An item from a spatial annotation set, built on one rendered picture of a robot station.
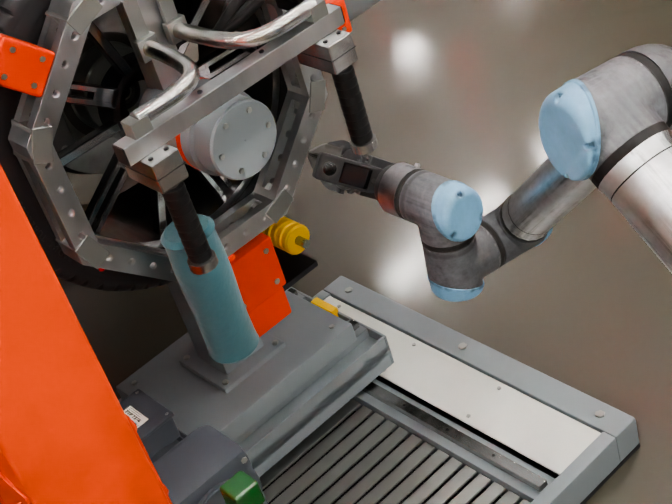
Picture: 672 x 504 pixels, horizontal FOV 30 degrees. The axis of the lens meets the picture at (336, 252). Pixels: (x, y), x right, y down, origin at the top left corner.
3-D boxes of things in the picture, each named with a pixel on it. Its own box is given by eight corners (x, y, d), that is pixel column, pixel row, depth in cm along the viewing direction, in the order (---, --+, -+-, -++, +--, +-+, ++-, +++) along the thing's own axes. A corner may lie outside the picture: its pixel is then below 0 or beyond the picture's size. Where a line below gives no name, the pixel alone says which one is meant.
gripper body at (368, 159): (359, 194, 226) (406, 213, 217) (326, 184, 220) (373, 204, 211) (373, 153, 225) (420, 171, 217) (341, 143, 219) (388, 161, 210)
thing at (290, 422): (286, 307, 284) (274, 274, 278) (395, 366, 259) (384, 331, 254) (112, 444, 263) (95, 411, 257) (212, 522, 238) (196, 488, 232)
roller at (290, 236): (226, 203, 250) (217, 179, 246) (322, 248, 229) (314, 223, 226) (204, 218, 247) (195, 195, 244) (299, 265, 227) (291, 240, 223)
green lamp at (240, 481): (249, 487, 166) (240, 467, 164) (267, 501, 164) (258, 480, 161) (226, 507, 165) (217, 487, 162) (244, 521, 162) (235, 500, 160)
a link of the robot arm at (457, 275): (506, 283, 214) (496, 223, 207) (454, 315, 210) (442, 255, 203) (470, 263, 221) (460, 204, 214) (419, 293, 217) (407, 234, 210)
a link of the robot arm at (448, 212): (452, 256, 202) (442, 205, 197) (399, 233, 211) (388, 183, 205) (491, 228, 207) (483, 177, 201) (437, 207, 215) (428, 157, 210)
